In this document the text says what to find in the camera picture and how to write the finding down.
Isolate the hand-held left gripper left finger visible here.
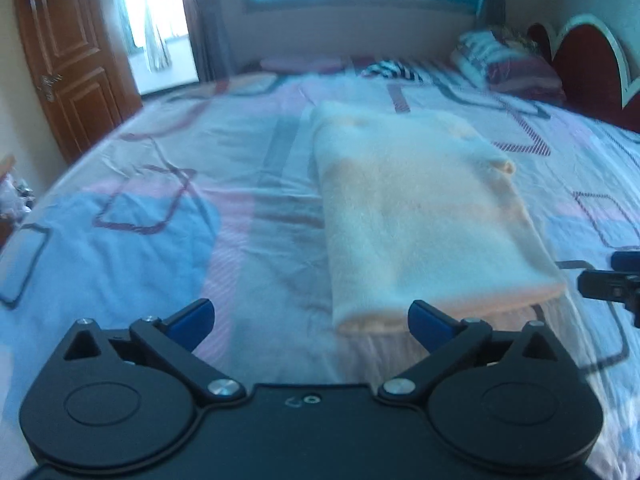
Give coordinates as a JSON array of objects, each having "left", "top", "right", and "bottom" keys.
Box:
[{"left": 64, "top": 298, "right": 247, "bottom": 408}]

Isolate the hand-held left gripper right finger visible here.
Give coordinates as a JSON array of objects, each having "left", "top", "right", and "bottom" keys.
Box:
[{"left": 376, "top": 300, "right": 576, "bottom": 406}]

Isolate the cream towel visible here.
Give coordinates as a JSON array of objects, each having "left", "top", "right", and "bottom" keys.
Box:
[{"left": 310, "top": 100, "right": 568, "bottom": 336}]

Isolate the bed with patterned sheet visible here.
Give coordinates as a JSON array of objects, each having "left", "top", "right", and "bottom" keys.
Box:
[{"left": 0, "top": 72, "right": 640, "bottom": 480}]

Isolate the red scalloped headboard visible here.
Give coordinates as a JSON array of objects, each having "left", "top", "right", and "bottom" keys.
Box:
[{"left": 525, "top": 14, "right": 640, "bottom": 133}]

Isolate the bedside clutter pile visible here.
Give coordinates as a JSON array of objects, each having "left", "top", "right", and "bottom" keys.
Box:
[{"left": 0, "top": 155, "right": 36, "bottom": 241}]

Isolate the colourful patterned bag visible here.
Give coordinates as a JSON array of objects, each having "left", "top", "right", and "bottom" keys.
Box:
[{"left": 495, "top": 26, "right": 533, "bottom": 51}]

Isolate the red white black striped garment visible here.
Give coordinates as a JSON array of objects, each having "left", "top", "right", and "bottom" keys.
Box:
[{"left": 361, "top": 60, "right": 423, "bottom": 82}]

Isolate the striped purple bed sheet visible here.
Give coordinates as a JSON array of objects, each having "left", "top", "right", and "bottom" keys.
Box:
[{"left": 240, "top": 55, "right": 566, "bottom": 111}]

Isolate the pink pillow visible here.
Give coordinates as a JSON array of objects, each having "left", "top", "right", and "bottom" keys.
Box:
[{"left": 260, "top": 56, "right": 346, "bottom": 73}]

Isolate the brown wooden door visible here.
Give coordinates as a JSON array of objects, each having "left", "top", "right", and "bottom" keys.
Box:
[{"left": 14, "top": 0, "right": 143, "bottom": 163}]

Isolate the white sheer curtain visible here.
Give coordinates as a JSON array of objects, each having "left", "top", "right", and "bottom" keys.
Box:
[{"left": 127, "top": 0, "right": 173, "bottom": 73}]

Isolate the balcony glass door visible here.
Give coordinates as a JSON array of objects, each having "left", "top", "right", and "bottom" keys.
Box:
[{"left": 95, "top": 0, "right": 198, "bottom": 93}]

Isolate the metal door handle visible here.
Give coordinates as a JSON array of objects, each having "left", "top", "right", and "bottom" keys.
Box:
[{"left": 40, "top": 74, "right": 63, "bottom": 103}]

